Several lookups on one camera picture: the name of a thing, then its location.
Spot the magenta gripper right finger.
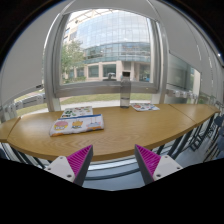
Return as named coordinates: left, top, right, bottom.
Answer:
left=134, top=145, right=182, bottom=185

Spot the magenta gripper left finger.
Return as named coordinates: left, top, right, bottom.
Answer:
left=46, top=145, right=93, bottom=186

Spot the folded colourful printed towel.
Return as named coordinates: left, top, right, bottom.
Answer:
left=49, top=114, right=104, bottom=137

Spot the wooden curved table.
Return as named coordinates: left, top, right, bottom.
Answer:
left=0, top=104, right=219, bottom=161

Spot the colourful sticker sheet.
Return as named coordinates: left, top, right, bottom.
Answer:
left=61, top=106, right=93, bottom=118

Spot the small printed paper sheet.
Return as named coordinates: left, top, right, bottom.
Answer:
left=131, top=103, right=158, bottom=112

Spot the blue chair at right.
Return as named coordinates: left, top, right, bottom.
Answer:
left=204, top=114, right=224, bottom=162

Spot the clear water bottle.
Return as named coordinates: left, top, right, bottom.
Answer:
left=120, top=72, right=131, bottom=108

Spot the white window frame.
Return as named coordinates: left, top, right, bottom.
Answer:
left=44, top=0, right=168, bottom=111

